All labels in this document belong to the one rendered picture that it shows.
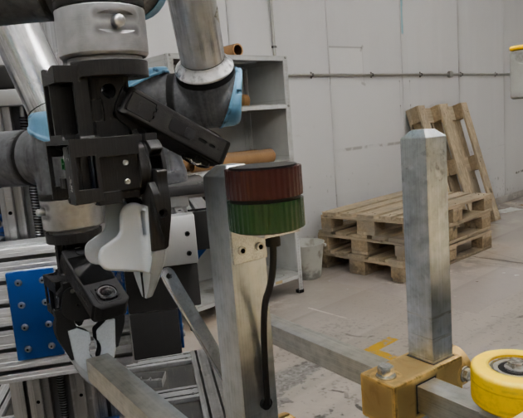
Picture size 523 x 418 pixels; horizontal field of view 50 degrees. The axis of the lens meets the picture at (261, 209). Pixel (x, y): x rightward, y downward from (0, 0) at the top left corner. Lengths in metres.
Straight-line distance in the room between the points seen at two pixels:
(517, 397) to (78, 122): 0.44
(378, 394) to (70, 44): 0.46
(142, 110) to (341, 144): 4.24
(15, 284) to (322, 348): 0.65
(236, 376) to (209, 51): 0.70
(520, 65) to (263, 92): 3.09
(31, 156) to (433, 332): 0.52
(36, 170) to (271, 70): 3.11
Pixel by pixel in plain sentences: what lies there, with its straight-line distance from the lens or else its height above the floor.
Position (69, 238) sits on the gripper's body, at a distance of 0.74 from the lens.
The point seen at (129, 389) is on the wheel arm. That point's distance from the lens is 0.68.
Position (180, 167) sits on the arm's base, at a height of 1.07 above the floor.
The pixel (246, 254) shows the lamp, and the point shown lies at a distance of 0.47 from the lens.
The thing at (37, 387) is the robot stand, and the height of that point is 0.62.
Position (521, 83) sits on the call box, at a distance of 0.84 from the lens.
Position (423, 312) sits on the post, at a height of 0.92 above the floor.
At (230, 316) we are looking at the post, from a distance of 0.49.
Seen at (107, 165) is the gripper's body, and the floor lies 1.12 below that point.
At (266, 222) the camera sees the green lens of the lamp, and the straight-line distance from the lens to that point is 0.41.
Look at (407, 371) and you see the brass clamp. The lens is 0.66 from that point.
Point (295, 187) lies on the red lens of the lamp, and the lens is 0.42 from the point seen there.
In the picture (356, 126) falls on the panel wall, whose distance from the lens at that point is 4.86.
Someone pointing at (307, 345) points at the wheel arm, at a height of 0.85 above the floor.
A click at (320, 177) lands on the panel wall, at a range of 4.51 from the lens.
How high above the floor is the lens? 1.15
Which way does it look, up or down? 9 degrees down
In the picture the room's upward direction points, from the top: 5 degrees counter-clockwise
